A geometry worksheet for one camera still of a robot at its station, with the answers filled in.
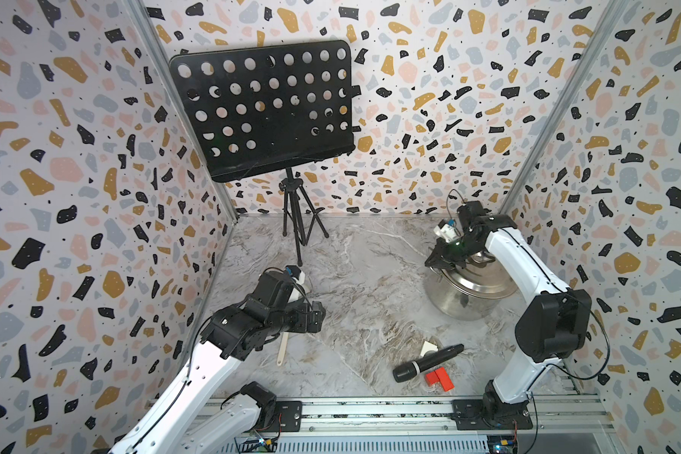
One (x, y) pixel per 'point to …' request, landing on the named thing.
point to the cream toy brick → (427, 347)
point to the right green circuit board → (500, 444)
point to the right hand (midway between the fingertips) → (426, 262)
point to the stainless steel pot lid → (480, 274)
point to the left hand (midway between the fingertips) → (313, 311)
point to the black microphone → (406, 371)
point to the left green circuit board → (265, 445)
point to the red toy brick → (441, 375)
